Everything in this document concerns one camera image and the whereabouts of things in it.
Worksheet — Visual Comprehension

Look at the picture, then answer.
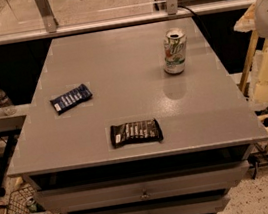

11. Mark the black chocolate rxbar wrapper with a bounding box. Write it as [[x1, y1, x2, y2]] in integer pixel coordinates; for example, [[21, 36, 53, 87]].
[[110, 119, 163, 148]]

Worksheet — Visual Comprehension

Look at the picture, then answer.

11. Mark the green can in basket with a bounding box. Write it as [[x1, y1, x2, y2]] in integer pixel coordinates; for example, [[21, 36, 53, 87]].
[[26, 197, 38, 213]]

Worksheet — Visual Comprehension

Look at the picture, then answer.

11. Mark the grey side bench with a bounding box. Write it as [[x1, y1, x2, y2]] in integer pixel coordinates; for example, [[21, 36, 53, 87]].
[[0, 102, 45, 198]]

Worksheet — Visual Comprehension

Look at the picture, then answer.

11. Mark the blue rxbar wrapper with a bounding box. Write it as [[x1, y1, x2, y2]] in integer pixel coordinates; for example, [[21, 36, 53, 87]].
[[50, 84, 93, 115]]

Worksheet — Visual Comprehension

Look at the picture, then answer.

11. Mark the grey drawer cabinet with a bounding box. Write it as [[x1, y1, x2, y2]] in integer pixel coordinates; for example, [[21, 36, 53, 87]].
[[9, 18, 268, 214]]

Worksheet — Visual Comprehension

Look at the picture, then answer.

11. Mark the clear plastic water bottle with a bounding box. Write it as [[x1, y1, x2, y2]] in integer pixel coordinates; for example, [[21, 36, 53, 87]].
[[0, 89, 17, 116]]

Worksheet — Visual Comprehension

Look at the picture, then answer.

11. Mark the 7up soda can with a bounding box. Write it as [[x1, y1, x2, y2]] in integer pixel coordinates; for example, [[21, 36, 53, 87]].
[[163, 27, 187, 75]]

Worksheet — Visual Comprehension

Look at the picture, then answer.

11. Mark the black power cable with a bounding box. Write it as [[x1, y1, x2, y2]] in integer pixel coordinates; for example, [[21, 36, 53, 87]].
[[177, 0, 214, 51]]

